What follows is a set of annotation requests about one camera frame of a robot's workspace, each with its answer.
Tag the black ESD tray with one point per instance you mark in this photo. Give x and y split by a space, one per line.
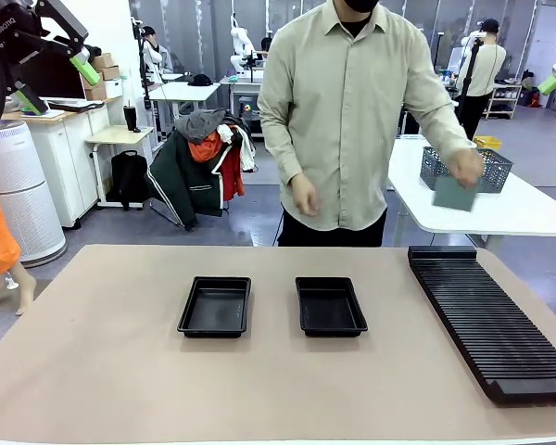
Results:
215 308
330 308

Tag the black cap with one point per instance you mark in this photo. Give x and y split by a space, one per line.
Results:
199 80

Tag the grey hoodie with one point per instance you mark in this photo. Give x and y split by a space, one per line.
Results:
199 124

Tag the white side table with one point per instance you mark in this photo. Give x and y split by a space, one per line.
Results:
514 208

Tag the green circuit board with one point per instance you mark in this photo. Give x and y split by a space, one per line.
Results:
451 197

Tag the person's left forearm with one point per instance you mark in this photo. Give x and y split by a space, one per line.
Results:
445 125

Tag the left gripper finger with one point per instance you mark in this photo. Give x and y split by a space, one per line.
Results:
69 25
28 99

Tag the person's right hand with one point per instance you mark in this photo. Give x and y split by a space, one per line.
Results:
305 197

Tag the black slotted board rack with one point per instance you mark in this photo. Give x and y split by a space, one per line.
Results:
491 324

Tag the white office table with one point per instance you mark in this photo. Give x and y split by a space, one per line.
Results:
180 90

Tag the person wearing headset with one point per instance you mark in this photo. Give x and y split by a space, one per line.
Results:
160 58

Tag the red garment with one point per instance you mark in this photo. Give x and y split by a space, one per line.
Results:
231 176

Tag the grey plastic basket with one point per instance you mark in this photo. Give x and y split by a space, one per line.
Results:
496 174

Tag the black tripod stand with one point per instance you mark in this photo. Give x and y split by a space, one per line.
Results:
468 83

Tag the white workbench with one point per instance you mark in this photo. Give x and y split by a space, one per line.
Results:
241 85

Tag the person's left hand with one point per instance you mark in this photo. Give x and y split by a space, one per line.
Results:
468 168

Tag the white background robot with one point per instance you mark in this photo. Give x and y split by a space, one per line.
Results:
242 44

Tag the brown cardboard box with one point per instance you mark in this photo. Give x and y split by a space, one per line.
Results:
95 92
103 60
111 72

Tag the dark green jacket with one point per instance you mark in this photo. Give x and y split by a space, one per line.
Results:
180 185

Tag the white shelf unit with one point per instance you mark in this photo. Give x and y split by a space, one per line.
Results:
502 99

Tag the small wood-top desk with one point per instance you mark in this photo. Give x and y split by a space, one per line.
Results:
116 135

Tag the person in black cap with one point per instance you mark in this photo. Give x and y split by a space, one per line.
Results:
484 69

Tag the person in beige shirt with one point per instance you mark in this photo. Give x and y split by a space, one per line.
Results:
347 116

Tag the black computer monitor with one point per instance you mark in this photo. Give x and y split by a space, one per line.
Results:
55 81

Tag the black tumbler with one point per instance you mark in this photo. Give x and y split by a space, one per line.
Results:
130 118

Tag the white garment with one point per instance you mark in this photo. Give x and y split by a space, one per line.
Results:
246 148

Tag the yellow bin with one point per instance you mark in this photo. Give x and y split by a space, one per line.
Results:
489 143

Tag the white cabinet with wood top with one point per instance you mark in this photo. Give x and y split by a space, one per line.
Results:
60 153

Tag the white storage box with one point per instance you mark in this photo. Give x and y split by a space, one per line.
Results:
113 88

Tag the black backpack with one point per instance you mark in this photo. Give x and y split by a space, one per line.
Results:
129 178

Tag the orange garment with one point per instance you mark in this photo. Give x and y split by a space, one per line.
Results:
205 149

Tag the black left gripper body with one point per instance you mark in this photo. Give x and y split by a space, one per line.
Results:
4 28

